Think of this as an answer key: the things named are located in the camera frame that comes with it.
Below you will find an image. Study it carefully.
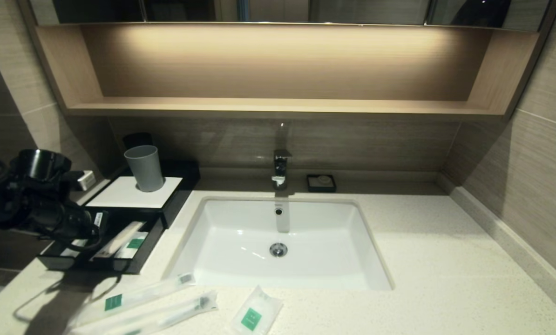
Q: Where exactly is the black box drawer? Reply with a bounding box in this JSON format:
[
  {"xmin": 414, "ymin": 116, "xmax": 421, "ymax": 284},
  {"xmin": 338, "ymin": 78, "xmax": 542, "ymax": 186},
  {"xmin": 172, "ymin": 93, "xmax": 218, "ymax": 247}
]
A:
[{"xmin": 37, "ymin": 207, "xmax": 165, "ymax": 275}]

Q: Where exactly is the white packet green label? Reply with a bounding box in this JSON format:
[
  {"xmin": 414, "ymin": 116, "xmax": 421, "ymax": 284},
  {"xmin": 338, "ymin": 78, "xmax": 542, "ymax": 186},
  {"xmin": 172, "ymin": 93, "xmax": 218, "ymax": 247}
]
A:
[{"xmin": 119, "ymin": 234, "xmax": 149, "ymax": 259}]

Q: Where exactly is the clear toothbrush packet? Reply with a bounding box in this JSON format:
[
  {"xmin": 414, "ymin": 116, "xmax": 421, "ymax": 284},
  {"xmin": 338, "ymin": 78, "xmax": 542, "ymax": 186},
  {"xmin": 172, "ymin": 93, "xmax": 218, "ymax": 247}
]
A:
[{"xmin": 73, "ymin": 290, "xmax": 219, "ymax": 335}]

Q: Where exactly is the white sink basin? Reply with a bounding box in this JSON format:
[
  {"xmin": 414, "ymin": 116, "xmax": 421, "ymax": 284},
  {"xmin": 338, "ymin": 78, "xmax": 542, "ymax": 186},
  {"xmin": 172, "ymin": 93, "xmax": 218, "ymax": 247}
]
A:
[{"xmin": 164, "ymin": 195, "xmax": 394, "ymax": 291}]

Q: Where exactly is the grey plastic cup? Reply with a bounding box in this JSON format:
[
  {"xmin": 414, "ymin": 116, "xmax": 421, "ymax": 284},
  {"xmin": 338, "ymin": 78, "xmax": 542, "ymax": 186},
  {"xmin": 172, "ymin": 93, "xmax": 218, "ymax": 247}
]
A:
[{"xmin": 124, "ymin": 145, "xmax": 165, "ymax": 192}]

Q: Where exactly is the wooden wall shelf niche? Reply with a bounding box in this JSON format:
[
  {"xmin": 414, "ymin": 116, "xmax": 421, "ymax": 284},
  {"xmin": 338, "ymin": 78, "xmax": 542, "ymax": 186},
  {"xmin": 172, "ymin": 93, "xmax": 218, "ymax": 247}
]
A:
[{"xmin": 18, "ymin": 0, "xmax": 556, "ymax": 121}]

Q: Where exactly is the small sachet green label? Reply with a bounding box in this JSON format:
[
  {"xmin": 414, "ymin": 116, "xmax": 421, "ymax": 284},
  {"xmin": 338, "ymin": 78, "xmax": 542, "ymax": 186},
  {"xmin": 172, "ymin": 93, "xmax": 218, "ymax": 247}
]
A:
[{"xmin": 231, "ymin": 286, "xmax": 284, "ymax": 335}]

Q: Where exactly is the black soap dish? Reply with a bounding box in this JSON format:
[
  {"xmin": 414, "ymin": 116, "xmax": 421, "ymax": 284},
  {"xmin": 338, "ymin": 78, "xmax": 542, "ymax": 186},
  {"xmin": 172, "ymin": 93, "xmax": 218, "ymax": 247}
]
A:
[{"xmin": 306, "ymin": 174, "xmax": 337, "ymax": 193}]

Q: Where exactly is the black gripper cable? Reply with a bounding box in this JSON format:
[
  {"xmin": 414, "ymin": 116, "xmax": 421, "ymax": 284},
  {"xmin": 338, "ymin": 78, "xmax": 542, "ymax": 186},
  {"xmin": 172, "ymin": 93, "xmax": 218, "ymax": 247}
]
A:
[{"xmin": 50, "ymin": 228, "xmax": 104, "ymax": 254}]

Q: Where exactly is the long white wrapped packet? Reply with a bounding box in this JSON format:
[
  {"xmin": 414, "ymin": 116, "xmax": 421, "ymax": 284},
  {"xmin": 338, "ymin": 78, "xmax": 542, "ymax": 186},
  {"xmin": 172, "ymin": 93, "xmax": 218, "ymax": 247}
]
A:
[{"xmin": 93, "ymin": 221, "xmax": 144, "ymax": 259}]

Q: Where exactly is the chrome faucet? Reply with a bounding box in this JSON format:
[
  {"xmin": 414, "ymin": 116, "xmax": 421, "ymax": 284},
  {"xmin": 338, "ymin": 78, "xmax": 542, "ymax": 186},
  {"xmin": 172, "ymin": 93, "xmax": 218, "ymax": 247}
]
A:
[{"xmin": 272, "ymin": 122, "xmax": 293, "ymax": 190}]

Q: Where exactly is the dental kit packet green label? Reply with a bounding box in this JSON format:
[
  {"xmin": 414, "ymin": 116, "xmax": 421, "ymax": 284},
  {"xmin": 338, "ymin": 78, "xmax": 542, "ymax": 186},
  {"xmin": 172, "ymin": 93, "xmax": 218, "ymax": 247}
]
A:
[{"xmin": 68, "ymin": 273, "xmax": 197, "ymax": 329}]

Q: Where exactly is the mirror cabinet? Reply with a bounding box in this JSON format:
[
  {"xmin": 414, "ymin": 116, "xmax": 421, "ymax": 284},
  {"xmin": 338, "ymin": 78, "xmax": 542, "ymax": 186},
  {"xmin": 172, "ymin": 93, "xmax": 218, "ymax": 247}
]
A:
[{"xmin": 29, "ymin": 0, "xmax": 552, "ymax": 32}]

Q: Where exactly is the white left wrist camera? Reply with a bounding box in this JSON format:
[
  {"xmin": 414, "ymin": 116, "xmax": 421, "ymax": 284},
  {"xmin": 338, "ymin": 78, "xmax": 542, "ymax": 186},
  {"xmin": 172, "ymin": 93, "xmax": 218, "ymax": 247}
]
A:
[{"xmin": 75, "ymin": 170, "xmax": 95, "ymax": 192}]

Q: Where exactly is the small white packet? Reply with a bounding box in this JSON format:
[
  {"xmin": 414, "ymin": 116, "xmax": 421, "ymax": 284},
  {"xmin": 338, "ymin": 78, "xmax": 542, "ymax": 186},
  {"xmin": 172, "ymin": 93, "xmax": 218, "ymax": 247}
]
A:
[{"xmin": 60, "ymin": 239, "xmax": 88, "ymax": 257}]

